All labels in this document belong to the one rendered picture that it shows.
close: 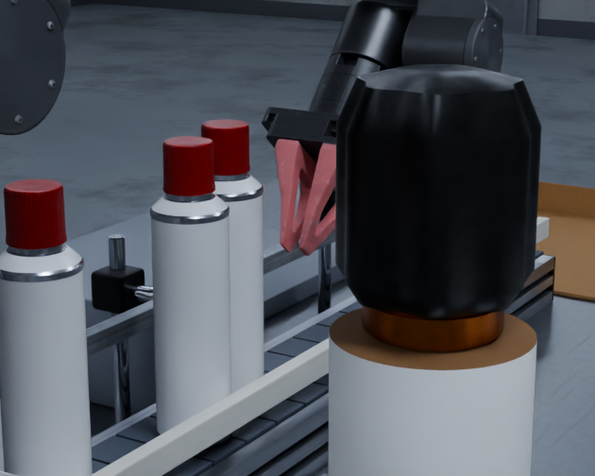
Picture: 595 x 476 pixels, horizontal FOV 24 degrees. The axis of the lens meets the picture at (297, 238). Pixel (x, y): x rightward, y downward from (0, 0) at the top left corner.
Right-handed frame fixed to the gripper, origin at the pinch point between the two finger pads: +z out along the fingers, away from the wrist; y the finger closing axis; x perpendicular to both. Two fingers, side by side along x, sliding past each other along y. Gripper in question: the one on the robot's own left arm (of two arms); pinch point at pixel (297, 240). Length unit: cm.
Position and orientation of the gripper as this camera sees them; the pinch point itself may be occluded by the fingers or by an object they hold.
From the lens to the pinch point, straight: 101.4
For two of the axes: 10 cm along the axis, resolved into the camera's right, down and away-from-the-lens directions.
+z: -3.4, 8.8, -3.4
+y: 8.6, 1.4, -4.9
